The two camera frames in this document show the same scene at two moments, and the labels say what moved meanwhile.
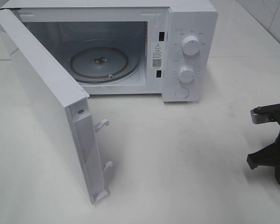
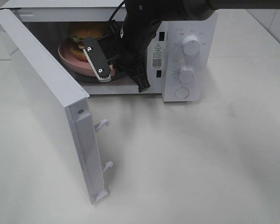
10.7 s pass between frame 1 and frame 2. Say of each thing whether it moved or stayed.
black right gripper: moved
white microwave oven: stayed
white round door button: stayed
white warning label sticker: stayed
